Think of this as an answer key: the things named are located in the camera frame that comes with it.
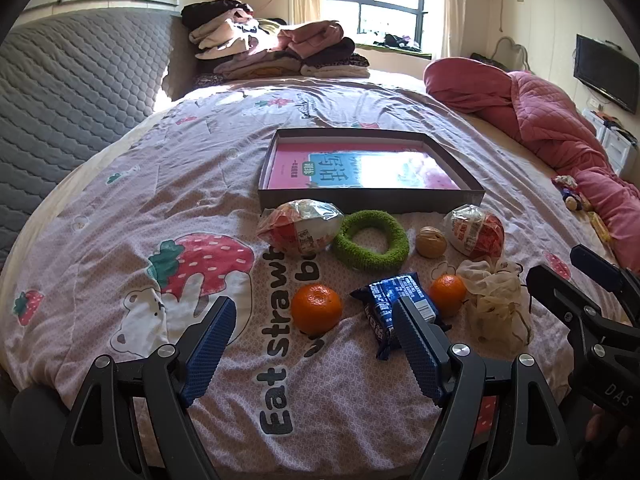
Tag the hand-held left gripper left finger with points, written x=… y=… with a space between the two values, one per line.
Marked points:
x=210 y=350

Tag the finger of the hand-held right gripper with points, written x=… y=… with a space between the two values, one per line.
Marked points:
x=605 y=267
x=560 y=295

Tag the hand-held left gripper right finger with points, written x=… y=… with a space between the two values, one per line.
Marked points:
x=417 y=355

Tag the blue snack packet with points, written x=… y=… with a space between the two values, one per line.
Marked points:
x=380 y=300

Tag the orange mandarin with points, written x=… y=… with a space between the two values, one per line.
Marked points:
x=316 y=308
x=447 y=294

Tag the red toy egg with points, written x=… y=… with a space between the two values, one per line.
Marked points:
x=475 y=232

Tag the multicoloured toy egg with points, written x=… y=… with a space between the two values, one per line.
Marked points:
x=300 y=230

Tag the shallow grey cardboard box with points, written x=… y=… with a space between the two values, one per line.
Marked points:
x=375 y=201

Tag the person's right hand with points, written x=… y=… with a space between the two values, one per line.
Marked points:
x=600 y=422

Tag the yellow packet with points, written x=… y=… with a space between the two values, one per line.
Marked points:
x=598 y=226

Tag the small blue candy packet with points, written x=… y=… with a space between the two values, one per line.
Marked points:
x=571 y=193

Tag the small red white toy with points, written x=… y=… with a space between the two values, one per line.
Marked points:
x=565 y=181

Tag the white drawer unit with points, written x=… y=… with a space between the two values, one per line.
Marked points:
x=615 y=140

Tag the pink quilted blanket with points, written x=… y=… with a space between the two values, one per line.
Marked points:
x=540 y=110

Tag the strawberry printed bed sheet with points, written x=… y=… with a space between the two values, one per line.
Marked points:
x=200 y=160

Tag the black television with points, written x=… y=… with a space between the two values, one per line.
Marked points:
x=600 y=70

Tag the pink book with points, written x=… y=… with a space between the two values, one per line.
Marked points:
x=295 y=165

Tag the black bag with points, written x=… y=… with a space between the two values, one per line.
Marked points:
x=487 y=58

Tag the grey quilted headboard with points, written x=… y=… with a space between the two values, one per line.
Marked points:
x=75 y=85

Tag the dark clothes on windowsill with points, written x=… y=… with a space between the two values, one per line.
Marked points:
x=397 y=41

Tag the pile of folded clothes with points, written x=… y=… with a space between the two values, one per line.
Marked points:
x=280 y=45

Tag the white curved metal frame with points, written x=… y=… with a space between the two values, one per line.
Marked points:
x=520 y=47

